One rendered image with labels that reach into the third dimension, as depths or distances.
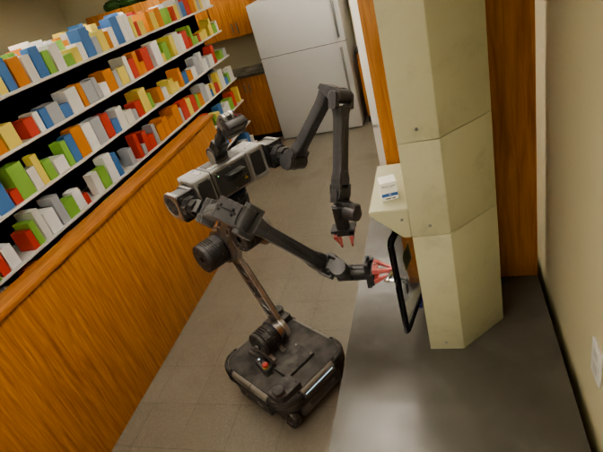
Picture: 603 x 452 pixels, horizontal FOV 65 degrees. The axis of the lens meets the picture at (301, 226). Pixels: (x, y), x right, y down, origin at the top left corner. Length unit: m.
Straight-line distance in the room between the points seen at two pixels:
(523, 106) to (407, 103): 0.53
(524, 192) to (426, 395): 0.77
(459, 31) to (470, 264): 0.69
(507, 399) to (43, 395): 2.20
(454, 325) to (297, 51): 5.16
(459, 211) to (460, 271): 0.21
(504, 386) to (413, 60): 1.00
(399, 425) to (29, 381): 1.89
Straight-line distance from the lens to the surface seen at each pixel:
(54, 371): 2.91
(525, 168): 1.78
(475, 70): 1.36
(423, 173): 1.34
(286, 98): 6.62
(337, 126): 1.91
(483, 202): 1.51
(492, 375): 1.67
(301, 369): 2.78
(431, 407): 1.60
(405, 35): 1.23
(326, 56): 6.35
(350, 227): 1.98
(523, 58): 1.65
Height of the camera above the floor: 2.21
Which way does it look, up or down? 29 degrees down
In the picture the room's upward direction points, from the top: 17 degrees counter-clockwise
